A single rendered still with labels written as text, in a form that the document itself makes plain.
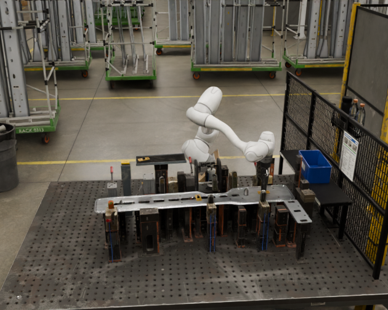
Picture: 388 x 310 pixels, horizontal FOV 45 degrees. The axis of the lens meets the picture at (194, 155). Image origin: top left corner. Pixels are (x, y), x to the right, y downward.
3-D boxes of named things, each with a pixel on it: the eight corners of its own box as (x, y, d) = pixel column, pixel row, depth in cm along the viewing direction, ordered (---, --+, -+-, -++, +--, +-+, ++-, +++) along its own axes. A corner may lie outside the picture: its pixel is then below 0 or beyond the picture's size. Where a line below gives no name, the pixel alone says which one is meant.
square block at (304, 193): (299, 239, 328) (304, 195, 313) (295, 233, 335) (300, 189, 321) (310, 238, 329) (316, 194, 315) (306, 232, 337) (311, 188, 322)
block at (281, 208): (274, 248, 319) (277, 213, 307) (269, 238, 329) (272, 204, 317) (287, 246, 320) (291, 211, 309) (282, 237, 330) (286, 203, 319)
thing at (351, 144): (352, 183, 310) (359, 141, 297) (338, 169, 330) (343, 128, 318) (355, 183, 310) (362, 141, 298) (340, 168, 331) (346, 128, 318)
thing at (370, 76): (381, 213, 494) (419, 19, 412) (368, 213, 493) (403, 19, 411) (337, 160, 616) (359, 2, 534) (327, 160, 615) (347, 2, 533)
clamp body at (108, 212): (107, 264, 303) (102, 217, 288) (108, 251, 316) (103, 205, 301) (123, 263, 304) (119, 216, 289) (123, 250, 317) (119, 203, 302)
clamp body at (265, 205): (257, 251, 315) (259, 208, 301) (252, 242, 326) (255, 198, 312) (270, 251, 317) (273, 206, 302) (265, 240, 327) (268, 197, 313)
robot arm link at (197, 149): (194, 168, 400) (175, 152, 394) (204, 152, 406) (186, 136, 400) (202, 167, 386) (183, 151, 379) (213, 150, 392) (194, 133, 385)
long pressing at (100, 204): (93, 216, 302) (93, 214, 302) (95, 199, 323) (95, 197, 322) (297, 200, 321) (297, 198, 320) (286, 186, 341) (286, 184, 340)
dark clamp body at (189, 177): (183, 225, 345) (183, 179, 330) (181, 216, 357) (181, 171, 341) (198, 224, 347) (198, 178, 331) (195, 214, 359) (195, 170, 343)
